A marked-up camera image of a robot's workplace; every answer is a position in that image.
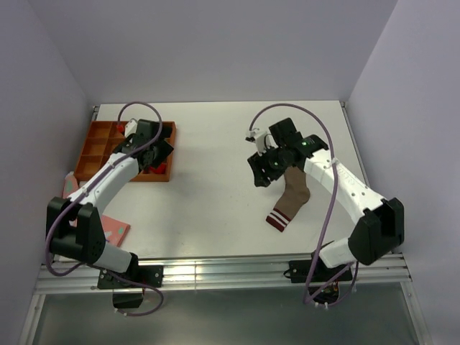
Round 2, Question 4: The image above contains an orange compartment tray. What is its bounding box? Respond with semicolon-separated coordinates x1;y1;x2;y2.
74;121;173;183

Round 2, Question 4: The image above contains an aluminium frame rail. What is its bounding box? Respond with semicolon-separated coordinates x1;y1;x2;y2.
33;254;412;295

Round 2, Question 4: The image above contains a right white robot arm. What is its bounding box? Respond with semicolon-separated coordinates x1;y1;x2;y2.
246;118;405;280

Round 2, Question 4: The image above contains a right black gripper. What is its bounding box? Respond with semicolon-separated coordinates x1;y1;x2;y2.
248;142;289;188

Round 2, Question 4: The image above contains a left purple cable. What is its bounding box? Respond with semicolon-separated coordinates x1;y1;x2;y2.
45;101;165;317

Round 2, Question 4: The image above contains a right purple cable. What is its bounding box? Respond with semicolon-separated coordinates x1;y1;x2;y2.
248;103;360;306

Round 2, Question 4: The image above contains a brown striped sock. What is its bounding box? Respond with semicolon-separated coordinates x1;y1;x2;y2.
265;167;311;232

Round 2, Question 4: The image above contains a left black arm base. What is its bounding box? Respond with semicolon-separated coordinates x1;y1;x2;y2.
97;265;164;290

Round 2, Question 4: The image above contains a purple cable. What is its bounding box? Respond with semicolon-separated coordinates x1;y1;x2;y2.
248;103;360;306
45;101;165;317

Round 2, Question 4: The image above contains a red christmas sock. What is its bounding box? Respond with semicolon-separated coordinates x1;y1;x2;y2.
149;163;167;175

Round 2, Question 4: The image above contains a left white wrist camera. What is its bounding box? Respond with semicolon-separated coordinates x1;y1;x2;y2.
116;119;138;137

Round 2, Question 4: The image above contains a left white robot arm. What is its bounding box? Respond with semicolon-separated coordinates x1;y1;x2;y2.
45;119;175;287

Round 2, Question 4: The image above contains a pink patterned sock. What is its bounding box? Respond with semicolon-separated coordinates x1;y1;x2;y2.
62;172;131;247

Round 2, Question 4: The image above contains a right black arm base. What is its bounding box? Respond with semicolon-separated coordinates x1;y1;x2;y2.
283;259;353;284

